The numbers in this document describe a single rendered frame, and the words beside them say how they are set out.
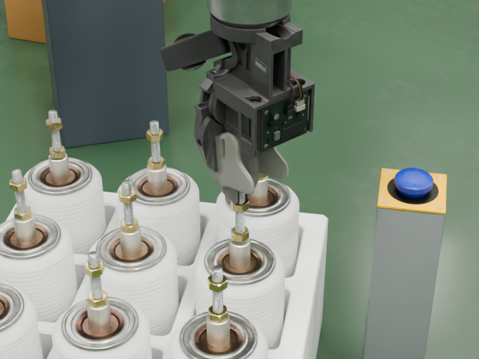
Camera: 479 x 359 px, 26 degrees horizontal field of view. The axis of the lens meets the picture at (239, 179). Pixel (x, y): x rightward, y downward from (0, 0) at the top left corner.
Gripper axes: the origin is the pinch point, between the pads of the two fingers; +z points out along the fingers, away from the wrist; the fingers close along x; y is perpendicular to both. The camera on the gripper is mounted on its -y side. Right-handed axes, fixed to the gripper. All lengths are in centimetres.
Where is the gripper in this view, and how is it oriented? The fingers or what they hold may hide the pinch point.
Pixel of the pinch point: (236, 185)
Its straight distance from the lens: 104.4
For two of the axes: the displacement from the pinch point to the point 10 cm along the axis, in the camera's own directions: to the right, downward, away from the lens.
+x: 7.9, -3.5, 5.0
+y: 6.1, 4.5, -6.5
